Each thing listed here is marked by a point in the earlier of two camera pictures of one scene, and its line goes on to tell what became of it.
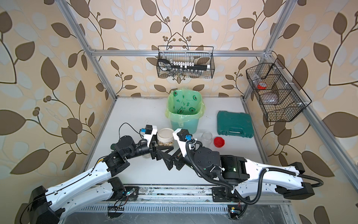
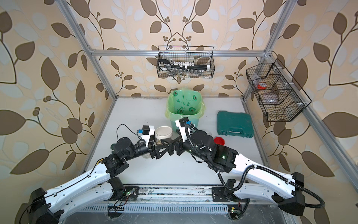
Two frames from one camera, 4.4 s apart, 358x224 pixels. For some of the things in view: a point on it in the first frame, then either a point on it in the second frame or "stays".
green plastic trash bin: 185,108 stays
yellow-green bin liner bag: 184,105 stays
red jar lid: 218,142 stays
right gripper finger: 168,161 -> 169,146
